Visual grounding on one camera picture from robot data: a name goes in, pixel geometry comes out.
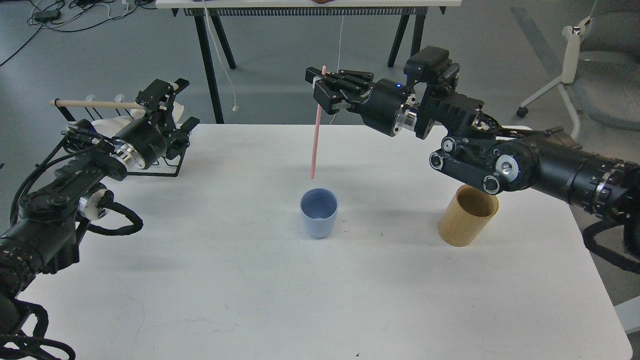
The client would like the blue plastic cup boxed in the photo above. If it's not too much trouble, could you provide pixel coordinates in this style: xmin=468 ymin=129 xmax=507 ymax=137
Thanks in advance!
xmin=299 ymin=187 xmax=339 ymax=239

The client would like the background black-legged table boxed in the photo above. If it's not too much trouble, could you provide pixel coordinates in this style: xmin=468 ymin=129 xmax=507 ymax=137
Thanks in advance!
xmin=154 ymin=0 xmax=462 ymax=125

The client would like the white cup on rack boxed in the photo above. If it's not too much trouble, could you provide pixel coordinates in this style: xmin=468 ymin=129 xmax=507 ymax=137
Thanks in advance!
xmin=160 ymin=98 xmax=185 ymax=126

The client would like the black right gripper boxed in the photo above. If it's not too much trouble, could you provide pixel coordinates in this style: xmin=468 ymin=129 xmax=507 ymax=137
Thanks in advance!
xmin=305 ymin=67 xmax=418 ymax=137

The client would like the black wire cup rack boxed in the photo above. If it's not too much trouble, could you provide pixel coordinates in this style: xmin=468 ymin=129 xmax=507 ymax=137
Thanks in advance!
xmin=49 ymin=96 xmax=201 ymax=177

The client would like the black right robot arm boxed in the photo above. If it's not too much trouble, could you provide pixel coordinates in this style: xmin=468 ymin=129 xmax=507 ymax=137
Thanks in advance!
xmin=305 ymin=46 xmax=640 ymax=274

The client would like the white mug on rack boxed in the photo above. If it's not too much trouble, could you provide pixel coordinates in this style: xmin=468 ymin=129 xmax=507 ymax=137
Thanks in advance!
xmin=91 ymin=115 xmax=134 ymax=138

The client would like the white hanging cable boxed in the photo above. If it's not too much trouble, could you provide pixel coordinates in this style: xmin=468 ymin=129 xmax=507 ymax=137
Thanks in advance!
xmin=329 ymin=15 xmax=345 ymax=125

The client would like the bamboo cylinder holder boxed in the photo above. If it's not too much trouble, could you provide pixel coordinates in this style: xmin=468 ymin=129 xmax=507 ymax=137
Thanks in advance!
xmin=438 ymin=184 xmax=499 ymax=248

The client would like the pink chopstick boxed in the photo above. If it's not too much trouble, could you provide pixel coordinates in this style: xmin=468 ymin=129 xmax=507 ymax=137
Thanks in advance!
xmin=309 ymin=65 xmax=327 ymax=180

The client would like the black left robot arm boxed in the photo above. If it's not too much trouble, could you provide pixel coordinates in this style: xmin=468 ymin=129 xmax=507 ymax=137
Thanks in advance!
xmin=0 ymin=79 xmax=200 ymax=360

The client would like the white hanging cord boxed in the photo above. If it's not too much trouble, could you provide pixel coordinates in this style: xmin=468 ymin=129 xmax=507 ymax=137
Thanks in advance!
xmin=201 ymin=0 xmax=239 ymax=112

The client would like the floor cables bundle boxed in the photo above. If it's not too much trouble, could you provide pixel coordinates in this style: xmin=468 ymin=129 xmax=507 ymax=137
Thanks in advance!
xmin=0 ymin=0 xmax=156 ymax=68

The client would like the grey office chair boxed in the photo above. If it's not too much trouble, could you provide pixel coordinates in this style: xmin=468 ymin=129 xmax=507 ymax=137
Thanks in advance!
xmin=516 ymin=0 xmax=640 ymax=139

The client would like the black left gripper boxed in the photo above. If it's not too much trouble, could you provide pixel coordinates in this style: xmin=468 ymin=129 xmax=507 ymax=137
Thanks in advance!
xmin=112 ymin=78 xmax=201 ymax=170

